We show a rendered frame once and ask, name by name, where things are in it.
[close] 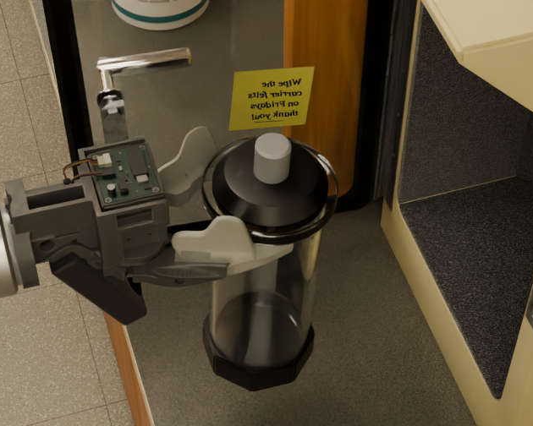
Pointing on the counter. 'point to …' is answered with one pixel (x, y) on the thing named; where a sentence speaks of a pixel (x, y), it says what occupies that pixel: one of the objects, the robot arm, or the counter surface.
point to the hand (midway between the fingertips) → (264, 204)
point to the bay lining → (464, 127)
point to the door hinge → (397, 95)
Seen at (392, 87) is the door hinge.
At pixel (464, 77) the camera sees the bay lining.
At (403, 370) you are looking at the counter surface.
